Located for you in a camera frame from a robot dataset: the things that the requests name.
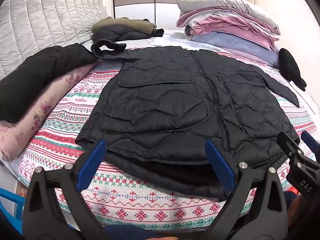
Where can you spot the blue plastic frame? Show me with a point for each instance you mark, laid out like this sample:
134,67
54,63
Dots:
10,200

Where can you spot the white wardrobe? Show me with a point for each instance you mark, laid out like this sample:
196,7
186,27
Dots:
135,5

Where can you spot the white pillow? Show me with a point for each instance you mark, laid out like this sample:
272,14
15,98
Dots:
225,1

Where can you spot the black fleece garment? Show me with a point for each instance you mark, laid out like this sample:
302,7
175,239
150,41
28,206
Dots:
290,67

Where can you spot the person's navy clothing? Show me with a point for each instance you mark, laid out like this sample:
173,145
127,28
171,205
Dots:
130,232

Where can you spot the lilac sheet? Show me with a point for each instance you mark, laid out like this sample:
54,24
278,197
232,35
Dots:
250,56

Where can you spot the black quilted jacket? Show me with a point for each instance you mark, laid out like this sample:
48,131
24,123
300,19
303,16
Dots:
162,105

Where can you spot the black coat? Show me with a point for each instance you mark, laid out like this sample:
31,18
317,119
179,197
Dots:
30,80

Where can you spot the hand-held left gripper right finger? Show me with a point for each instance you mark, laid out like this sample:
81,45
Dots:
220,165

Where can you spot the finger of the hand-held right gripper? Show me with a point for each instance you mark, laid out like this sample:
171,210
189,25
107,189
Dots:
311,143
300,162

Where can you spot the grey quilted headboard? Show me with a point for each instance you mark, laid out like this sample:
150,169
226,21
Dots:
37,25

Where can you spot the light blue sheet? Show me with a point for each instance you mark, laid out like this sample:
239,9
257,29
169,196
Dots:
175,40

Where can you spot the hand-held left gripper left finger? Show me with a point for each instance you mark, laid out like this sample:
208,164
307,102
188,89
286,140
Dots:
91,165

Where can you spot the olive jacket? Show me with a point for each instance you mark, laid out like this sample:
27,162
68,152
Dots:
130,23

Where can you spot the folded olive and navy clothes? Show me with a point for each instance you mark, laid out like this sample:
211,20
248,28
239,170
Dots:
115,33

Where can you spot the red green patterned bedspread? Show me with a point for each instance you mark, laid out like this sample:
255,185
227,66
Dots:
125,205

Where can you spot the pink quilt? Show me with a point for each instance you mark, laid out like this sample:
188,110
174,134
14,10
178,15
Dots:
225,27

